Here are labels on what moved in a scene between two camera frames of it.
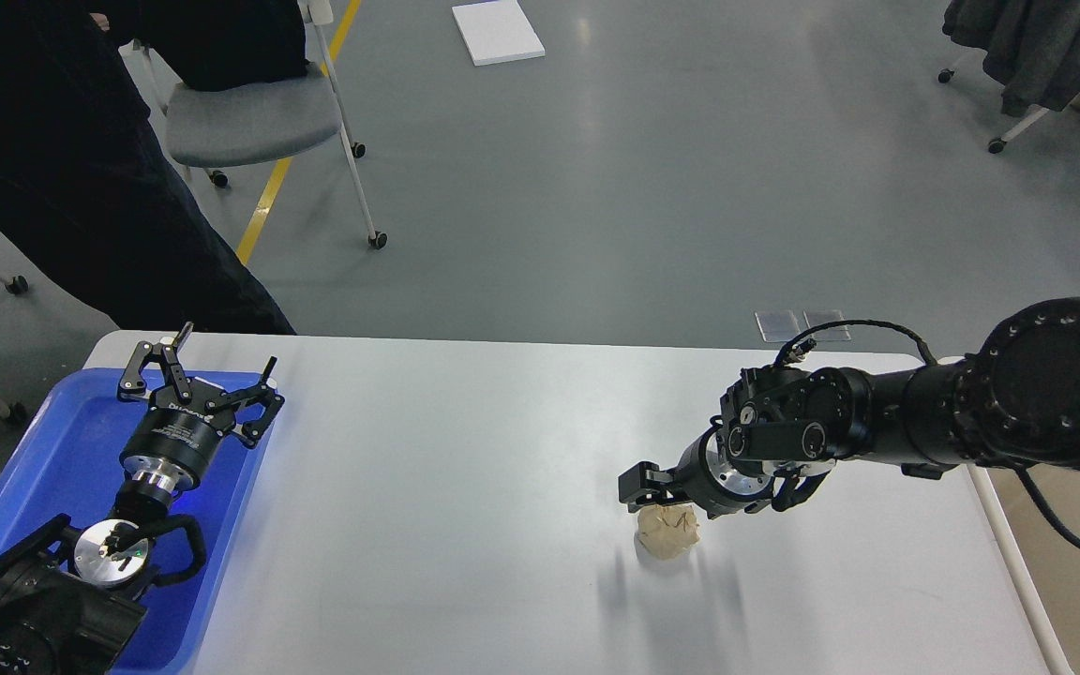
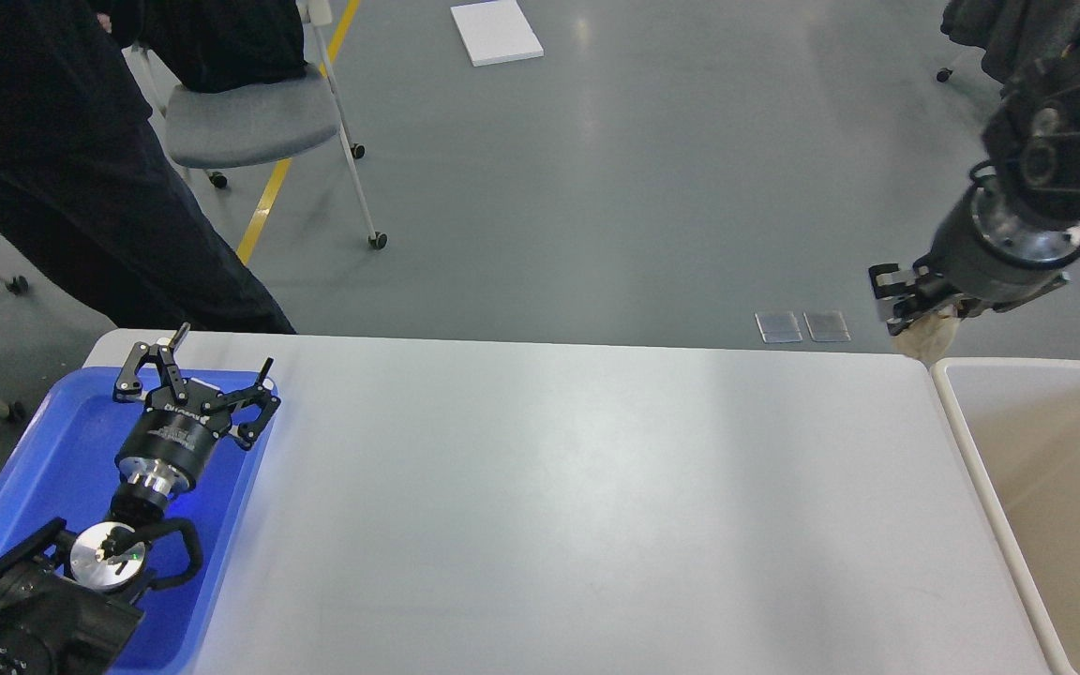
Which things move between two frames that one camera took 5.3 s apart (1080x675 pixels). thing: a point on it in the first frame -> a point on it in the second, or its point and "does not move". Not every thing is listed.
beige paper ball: (667, 531) -> (930, 337)
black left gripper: (175, 444) does not move
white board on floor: (497, 32) does not move
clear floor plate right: (832, 333) does not move
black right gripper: (704, 475) -> (985, 258)
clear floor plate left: (777, 325) does not move
